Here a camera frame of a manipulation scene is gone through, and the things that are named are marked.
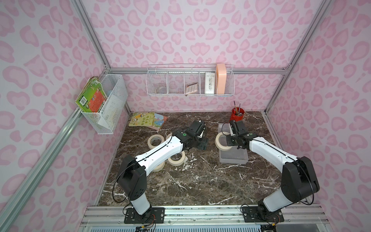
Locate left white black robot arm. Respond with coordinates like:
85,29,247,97
116,130,209,216

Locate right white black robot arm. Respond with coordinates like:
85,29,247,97
226,133,320,215

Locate grey storage tray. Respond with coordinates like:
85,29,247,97
218,123,249,164

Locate clear tape roll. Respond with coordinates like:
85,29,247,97
155,84,167,94

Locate pink box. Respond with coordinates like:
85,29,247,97
215,63,227,95

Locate red pen cup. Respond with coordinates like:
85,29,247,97
230,107,245,121

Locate pink picture book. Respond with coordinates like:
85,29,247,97
148,113,168,131

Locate small pink calculator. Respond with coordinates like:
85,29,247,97
185,82,199,95

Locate yellow picture book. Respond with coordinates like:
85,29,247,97
128,112,155,127

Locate white patterned card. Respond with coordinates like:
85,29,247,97
204,72,215,94

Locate green red book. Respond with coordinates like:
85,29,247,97
75,76,108,113

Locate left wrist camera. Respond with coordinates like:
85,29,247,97
188,120,206,138

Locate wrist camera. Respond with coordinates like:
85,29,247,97
229,120,249,137
188,120,206,138

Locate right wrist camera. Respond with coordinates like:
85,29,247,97
229,120,249,137

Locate long white wire shelf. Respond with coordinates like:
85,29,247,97
146,64,235,97

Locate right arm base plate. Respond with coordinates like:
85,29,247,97
240,204,285,223

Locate white wire wall basket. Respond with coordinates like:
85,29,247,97
81,74,128,134

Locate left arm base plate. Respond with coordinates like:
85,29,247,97
124,207,165,224

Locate aluminium front rail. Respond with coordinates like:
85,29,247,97
78,204,332,232

